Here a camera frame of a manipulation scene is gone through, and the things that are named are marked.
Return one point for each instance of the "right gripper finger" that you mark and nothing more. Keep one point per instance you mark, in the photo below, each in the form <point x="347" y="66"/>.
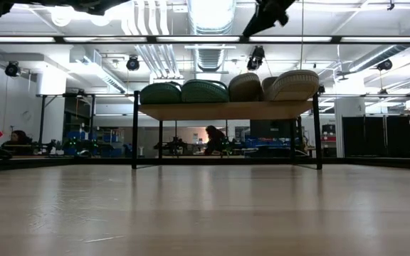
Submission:
<point x="258" y="25"/>

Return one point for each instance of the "grey slide sandal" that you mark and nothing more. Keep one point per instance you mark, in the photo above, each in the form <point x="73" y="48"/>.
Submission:
<point x="244" y="89"/>
<point x="294" y="87"/>

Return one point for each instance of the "teal slide sandal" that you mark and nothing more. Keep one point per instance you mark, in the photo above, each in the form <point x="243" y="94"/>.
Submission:
<point x="160" y="94"/>
<point x="205" y="93"/>

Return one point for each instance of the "wooden shelf with black legs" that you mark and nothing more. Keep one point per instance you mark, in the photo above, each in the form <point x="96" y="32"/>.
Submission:
<point x="226" y="111"/>

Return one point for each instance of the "person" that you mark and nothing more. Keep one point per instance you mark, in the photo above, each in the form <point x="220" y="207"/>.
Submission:
<point x="19" y="138"/>
<point x="215" y="139"/>

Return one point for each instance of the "black partition panels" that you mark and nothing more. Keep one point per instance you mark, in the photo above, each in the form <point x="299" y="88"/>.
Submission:
<point x="397" y="135"/>

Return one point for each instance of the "black ceiling-hung camera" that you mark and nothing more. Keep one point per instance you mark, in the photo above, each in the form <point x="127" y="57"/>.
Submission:
<point x="384" y="64"/>
<point x="13" y="69"/>
<point x="132" y="64"/>
<point x="256" y="58"/>

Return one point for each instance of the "black table frame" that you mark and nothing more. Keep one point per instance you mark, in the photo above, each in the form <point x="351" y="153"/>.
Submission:
<point x="190" y="161"/>

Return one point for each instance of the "black background rig frame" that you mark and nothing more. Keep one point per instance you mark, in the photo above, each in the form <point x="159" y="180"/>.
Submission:
<point x="42" y="117"/>

